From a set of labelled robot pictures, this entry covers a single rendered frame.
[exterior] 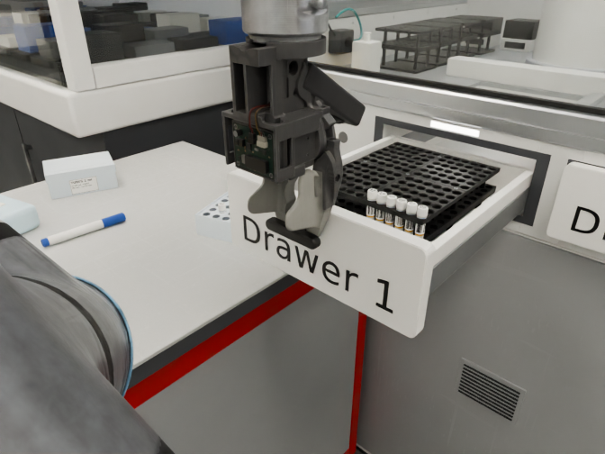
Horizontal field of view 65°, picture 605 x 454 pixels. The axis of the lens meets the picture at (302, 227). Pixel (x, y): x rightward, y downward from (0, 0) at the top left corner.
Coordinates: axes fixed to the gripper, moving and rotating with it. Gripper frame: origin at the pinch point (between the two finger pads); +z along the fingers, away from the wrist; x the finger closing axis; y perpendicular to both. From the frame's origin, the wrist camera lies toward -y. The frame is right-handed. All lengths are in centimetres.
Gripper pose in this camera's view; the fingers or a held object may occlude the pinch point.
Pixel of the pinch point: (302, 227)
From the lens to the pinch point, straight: 53.1
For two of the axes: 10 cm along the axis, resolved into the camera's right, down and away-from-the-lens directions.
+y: -6.7, 3.6, -6.5
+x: 7.4, 3.2, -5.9
